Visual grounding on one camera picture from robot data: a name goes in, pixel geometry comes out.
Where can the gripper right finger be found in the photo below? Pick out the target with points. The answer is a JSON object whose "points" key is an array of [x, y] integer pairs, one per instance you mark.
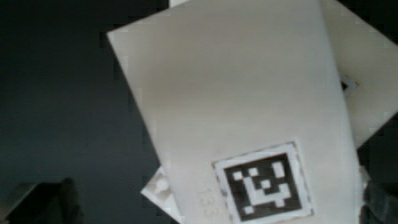
{"points": [[378, 212]]}

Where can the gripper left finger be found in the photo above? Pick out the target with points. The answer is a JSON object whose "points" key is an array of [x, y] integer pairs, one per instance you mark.
{"points": [[40, 203]]}

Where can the white cabinet top block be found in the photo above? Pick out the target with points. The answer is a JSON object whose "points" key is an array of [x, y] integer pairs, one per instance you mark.
{"points": [[230, 73]]}

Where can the white cabinet body box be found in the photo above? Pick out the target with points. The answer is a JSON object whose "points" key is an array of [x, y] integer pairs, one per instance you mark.
{"points": [[366, 56]]}

